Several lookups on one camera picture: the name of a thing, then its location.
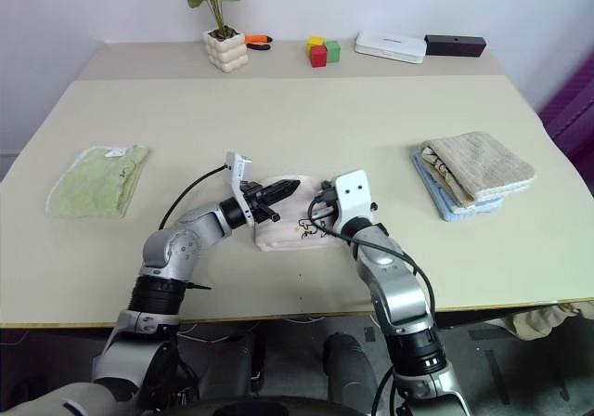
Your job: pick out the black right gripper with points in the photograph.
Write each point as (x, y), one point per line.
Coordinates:
(330, 214)

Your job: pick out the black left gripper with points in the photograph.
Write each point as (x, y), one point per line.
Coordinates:
(255, 198)

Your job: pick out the pink towel with print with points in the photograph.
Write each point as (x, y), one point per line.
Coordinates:
(287, 230)

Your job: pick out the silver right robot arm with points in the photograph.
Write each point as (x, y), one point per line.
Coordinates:
(394, 286)

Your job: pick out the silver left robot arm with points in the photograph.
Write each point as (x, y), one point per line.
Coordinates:
(185, 244)

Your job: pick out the patterned folded towel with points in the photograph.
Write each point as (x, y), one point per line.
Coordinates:
(438, 167)

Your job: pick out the blue folded towel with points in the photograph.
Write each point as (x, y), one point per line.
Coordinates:
(452, 211)

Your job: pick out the beige folded towel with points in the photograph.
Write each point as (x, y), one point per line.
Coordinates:
(487, 165)

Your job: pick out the green folded towel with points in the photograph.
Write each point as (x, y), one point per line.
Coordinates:
(97, 184)

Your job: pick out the red cube block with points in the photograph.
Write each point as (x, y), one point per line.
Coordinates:
(318, 57)

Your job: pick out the green plant in white pot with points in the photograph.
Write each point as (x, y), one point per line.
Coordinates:
(225, 54)

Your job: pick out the green cube block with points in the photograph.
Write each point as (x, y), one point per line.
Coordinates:
(333, 51)

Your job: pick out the yellow cube block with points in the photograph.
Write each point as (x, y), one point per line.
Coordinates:
(315, 41)

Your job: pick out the black rounded shape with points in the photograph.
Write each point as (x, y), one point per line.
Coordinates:
(348, 369)

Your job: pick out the flat white box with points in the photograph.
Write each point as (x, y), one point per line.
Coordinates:
(390, 47)

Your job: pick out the long black box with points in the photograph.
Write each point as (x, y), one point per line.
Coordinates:
(457, 46)

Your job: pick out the beige cloth heap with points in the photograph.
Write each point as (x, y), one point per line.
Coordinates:
(547, 321)

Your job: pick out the purple ribbed object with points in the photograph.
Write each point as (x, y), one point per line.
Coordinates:
(575, 109)

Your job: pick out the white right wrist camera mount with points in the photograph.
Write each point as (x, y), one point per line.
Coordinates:
(352, 198)

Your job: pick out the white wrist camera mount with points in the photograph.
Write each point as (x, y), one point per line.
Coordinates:
(352, 198)
(239, 170)

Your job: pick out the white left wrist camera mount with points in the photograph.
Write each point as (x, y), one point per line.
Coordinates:
(239, 170)

